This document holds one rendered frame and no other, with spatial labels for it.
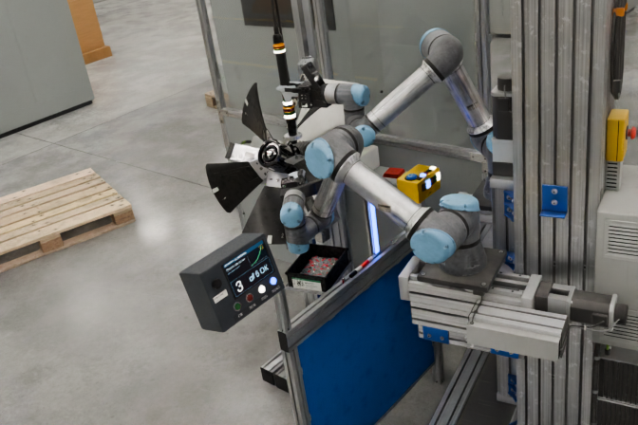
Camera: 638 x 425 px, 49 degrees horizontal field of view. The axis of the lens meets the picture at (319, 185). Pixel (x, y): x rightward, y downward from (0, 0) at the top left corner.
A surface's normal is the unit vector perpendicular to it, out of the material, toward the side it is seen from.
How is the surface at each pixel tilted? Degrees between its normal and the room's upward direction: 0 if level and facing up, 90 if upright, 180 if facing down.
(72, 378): 0
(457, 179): 90
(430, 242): 94
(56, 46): 90
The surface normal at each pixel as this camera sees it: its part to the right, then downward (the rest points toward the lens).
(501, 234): -0.47, 0.43
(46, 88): 0.76, 0.18
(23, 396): -0.13, -0.90
